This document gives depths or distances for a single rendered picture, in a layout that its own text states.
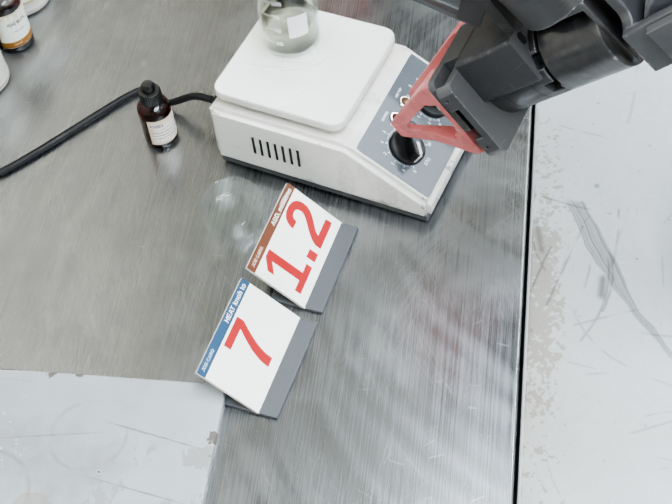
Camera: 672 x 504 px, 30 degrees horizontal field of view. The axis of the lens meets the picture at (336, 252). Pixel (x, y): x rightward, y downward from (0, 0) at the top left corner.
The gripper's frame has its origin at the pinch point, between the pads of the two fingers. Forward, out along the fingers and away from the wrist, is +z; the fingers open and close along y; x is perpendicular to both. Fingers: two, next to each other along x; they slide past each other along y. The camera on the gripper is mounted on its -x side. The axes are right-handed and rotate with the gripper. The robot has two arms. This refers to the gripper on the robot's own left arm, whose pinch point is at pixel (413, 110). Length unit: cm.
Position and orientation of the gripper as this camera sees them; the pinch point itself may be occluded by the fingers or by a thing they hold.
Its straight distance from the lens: 95.2
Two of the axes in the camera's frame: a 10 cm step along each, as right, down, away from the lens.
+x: 6.5, 6.6, 3.8
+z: -6.4, 2.0, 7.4
